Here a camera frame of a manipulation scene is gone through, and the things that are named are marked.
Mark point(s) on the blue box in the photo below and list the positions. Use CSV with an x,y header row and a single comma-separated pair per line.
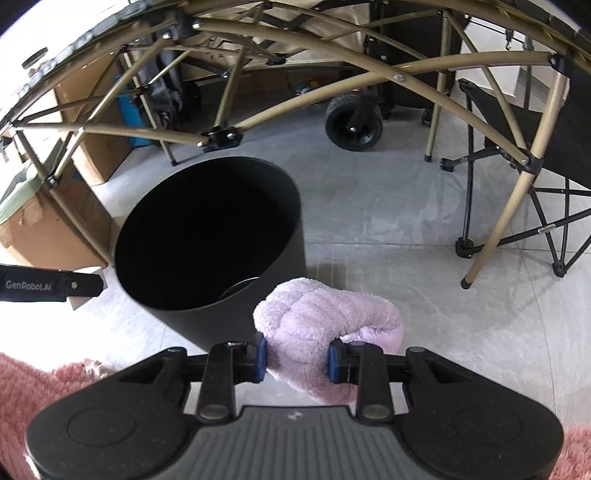
x,y
138,136

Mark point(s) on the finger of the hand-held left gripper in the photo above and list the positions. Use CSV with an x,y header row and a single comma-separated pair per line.
x,y
51,286

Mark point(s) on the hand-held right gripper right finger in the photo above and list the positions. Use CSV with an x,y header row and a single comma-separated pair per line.
x,y
333,364

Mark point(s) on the khaki folding table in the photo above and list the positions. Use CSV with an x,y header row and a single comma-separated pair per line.
x,y
496,230

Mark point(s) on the black bag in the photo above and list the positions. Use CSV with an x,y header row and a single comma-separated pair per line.
x,y
173,87

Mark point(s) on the black folding chair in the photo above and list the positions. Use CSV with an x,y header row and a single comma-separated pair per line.
x,y
568,129

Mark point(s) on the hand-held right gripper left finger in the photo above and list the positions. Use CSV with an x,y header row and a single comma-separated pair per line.
x,y
259,364

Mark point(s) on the cardboard box with liner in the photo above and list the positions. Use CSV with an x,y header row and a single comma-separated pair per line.
x,y
51,230

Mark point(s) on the black round bin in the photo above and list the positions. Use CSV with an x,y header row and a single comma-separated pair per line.
x,y
207,230

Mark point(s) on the lilac fluffy cloth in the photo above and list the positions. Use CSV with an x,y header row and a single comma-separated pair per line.
x,y
323,314

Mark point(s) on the open cardboard box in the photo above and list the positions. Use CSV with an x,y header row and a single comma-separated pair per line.
x,y
92,157

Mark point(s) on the pink fluffy fabric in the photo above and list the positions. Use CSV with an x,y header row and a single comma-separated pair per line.
x,y
27,397

